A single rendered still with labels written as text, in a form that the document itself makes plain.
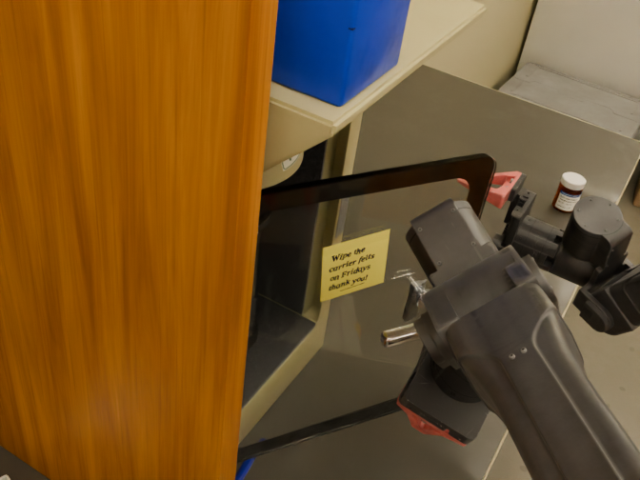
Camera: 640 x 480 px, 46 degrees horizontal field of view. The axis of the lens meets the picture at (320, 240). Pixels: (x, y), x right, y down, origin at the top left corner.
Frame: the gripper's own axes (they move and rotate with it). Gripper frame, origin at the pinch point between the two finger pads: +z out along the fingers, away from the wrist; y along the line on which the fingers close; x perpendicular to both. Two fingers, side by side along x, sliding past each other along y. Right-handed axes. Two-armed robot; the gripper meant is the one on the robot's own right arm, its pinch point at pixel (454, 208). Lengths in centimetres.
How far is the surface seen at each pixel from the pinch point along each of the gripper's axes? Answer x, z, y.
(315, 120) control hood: 40, 2, 31
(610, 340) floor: -135, -36, -124
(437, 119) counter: -69, 26, -29
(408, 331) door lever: 25.5, -4.8, 0.9
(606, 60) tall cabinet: -268, 13, -83
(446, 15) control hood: 14.2, 2.9, 30.7
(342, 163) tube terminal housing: 8.7, 13.5, 5.8
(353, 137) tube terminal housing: 9.9, 12.0, 10.9
